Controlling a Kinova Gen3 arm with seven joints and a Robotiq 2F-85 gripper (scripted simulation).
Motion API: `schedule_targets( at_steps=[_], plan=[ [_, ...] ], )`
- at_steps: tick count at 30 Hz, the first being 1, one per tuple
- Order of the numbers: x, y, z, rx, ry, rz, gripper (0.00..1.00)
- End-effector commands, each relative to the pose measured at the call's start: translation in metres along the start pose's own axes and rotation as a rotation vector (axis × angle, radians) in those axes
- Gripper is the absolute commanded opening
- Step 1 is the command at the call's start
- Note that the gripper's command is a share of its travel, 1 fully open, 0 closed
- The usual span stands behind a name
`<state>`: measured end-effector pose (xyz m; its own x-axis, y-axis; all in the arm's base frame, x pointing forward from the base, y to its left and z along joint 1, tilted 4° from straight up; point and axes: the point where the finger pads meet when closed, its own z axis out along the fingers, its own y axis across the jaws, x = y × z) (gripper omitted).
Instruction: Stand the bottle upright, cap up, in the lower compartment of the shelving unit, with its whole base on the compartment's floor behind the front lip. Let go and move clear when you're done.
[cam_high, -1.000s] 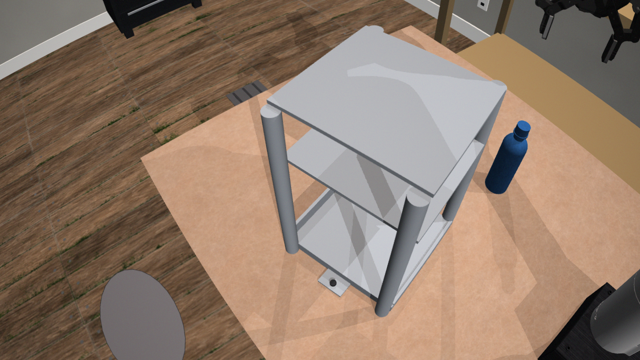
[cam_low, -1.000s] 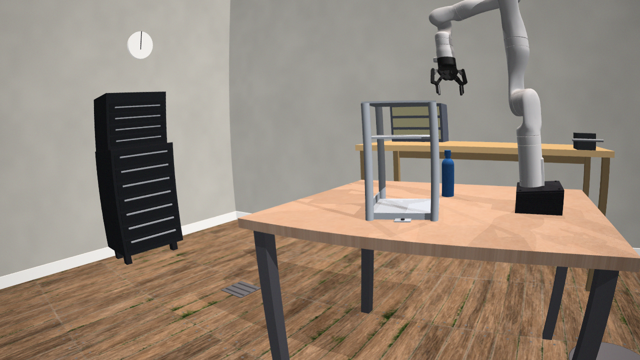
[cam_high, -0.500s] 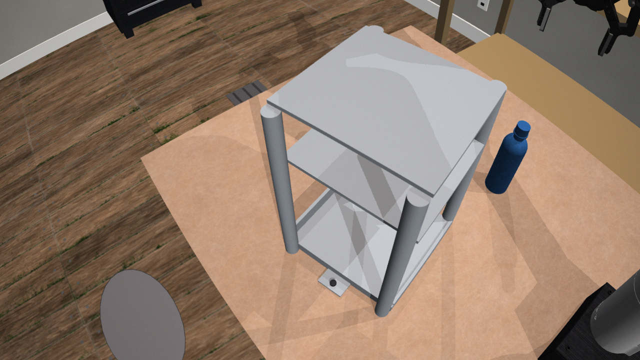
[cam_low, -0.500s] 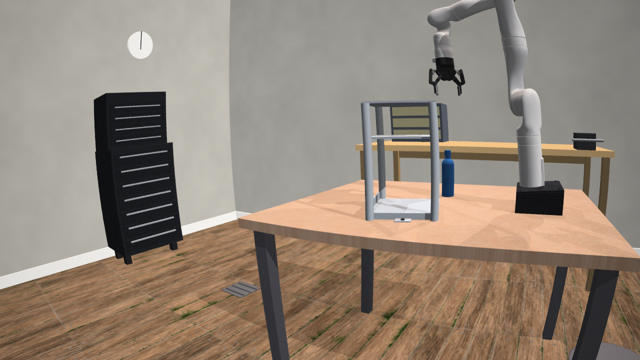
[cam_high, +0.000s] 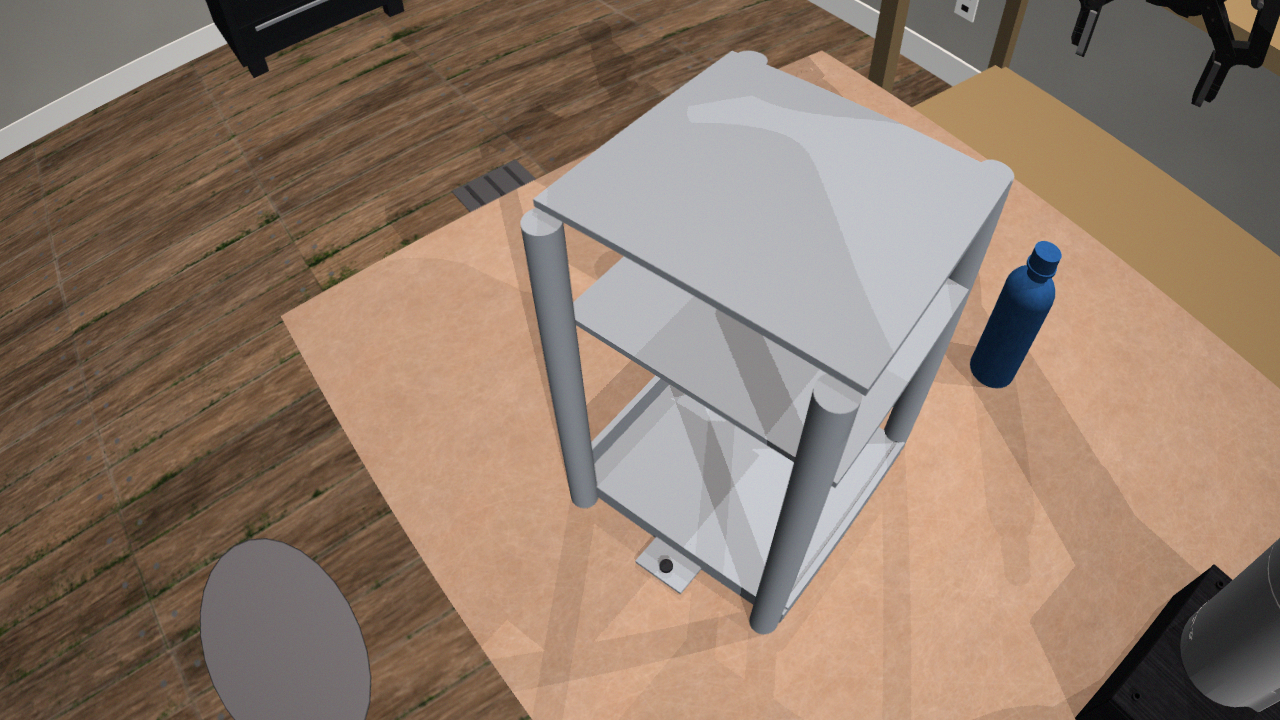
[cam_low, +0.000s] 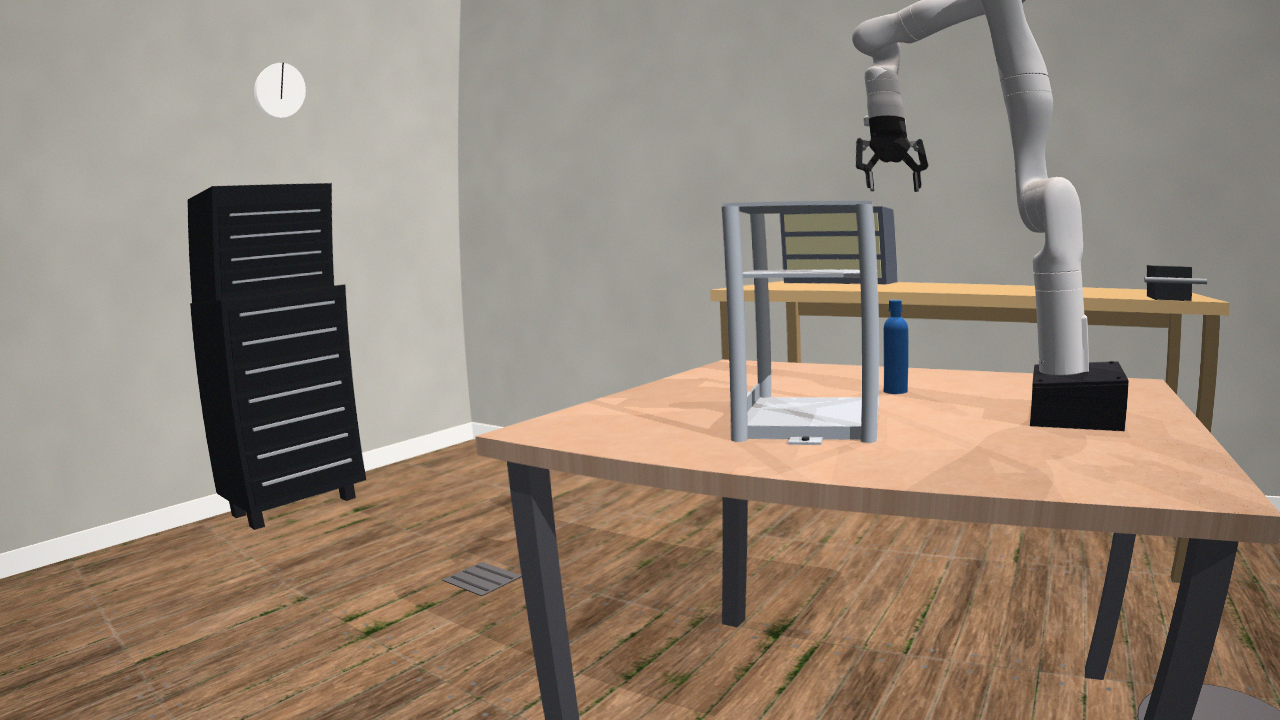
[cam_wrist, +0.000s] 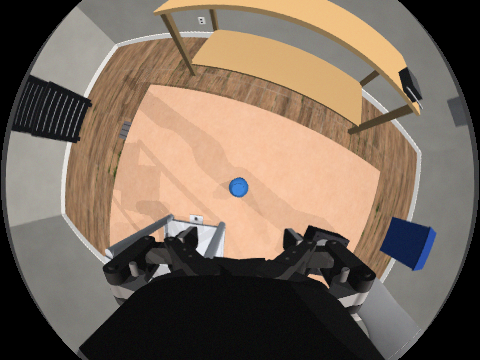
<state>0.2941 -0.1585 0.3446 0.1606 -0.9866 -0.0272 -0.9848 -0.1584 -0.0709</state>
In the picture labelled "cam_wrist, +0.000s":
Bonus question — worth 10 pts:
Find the blue bottle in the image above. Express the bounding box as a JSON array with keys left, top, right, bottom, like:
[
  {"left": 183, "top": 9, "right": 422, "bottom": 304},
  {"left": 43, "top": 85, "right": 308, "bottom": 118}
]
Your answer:
[{"left": 229, "top": 177, "right": 249, "bottom": 198}]

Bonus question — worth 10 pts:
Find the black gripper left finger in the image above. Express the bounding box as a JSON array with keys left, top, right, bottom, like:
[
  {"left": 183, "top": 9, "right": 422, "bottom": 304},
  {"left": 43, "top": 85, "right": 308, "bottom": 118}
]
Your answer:
[{"left": 103, "top": 226, "right": 221, "bottom": 306}]

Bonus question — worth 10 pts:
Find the grey metal shelving unit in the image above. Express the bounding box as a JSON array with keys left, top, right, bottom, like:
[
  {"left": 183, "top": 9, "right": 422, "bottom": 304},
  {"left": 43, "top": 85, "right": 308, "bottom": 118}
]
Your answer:
[{"left": 104, "top": 214, "right": 226, "bottom": 280}]

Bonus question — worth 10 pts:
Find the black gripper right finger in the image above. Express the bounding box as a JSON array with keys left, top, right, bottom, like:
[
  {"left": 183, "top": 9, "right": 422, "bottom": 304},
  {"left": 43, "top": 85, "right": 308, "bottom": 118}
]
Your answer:
[{"left": 255, "top": 228, "right": 376, "bottom": 315}]

